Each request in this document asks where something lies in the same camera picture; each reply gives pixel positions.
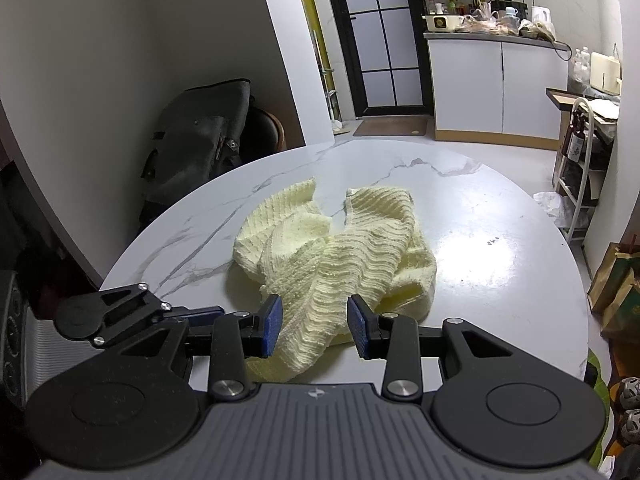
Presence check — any yellow vertical panel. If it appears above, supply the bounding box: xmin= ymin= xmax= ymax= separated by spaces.
xmin=295 ymin=0 xmax=331 ymax=106

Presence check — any white kitchen cabinet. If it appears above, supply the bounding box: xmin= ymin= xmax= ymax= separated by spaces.
xmin=424 ymin=30 xmax=572 ymax=151

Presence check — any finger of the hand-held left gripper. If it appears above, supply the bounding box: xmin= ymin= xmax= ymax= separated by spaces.
xmin=93 ymin=282 xmax=226 ymax=349

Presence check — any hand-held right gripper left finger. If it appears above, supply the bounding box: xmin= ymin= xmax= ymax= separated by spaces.
xmin=117 ymin=294 xmax=284 ymax=404

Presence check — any white metal cart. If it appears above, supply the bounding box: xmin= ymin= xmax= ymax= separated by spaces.
xmin=546 ymin=87 xmax=621 ymax=246

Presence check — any grey sneaker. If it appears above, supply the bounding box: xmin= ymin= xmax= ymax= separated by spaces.
xmin=620 ymin=410 xmax=640 ymax=442
xmin=617 ymin=377 xmax=640 ymax=411

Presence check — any green cloth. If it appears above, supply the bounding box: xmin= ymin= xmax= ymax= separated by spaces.
xmin=582 ymin=350 xmax=611 ymax=441

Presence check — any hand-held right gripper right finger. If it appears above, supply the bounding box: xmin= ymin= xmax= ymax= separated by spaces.
xmin=348 ymin=294 xmax=548 ymax=405

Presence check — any brown paper bag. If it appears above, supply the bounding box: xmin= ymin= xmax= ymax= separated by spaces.
xmin=587 ymin=242 xmax=632 ymax=313
xmin=600 ymin=265 xmax=640 ymax=343

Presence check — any white tub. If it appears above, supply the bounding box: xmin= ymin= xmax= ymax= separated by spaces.
xmin=424 ymin=14 xmax=466 ymax=32

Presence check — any white plastic bag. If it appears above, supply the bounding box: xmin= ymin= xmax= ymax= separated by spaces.
xmin=532 ymin=191 xmax=573 ymax=218

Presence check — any brown door mat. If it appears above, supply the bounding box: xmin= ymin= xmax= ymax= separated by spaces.
xmin=352 ymin=115 xmax=432 ymax=137

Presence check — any row of condiment bottles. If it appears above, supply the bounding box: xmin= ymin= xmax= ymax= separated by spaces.
xmin=427 ymin=0 xmax=471 ymax=16

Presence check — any clear jar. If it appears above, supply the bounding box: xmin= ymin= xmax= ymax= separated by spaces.
xmin=571 ymin=49 xmax=592 ymax=83

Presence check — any black framed glass door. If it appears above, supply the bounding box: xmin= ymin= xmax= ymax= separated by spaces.
xmin=320 ymin=0 xmax=432 ymax=120

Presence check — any dark grey backpack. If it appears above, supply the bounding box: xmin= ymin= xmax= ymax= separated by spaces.
xmin=137 ymin=78 xmax=252 ymax=226

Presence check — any cream countertop appliance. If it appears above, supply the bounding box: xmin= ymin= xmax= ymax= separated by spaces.
xmin=591 ymin=51 xmax=622 ymax=95

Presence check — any dark glass bottle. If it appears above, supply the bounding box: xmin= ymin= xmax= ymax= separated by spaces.
xmin=562 ymin=112 xmax=587 ymax=158

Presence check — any brown round chair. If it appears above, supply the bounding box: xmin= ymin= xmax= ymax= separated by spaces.
xmin=241 ymin=105 xmax=287 ymax=163

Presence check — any cream waffle towel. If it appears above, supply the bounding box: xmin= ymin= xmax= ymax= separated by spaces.
xmin=231 ymin=176 xmax=437 ymax=382

